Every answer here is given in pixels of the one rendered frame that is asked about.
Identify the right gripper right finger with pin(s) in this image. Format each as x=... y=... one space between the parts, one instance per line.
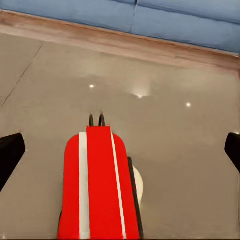
x=232 y=149

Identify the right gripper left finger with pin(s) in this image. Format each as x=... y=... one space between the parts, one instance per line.
x=12 y=148

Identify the coffee table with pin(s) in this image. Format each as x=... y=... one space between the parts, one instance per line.
x=173 y=121

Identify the sofa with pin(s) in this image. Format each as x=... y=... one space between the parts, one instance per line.
x=207 y=25

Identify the radio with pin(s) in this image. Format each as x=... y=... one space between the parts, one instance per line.
x=100 y=200

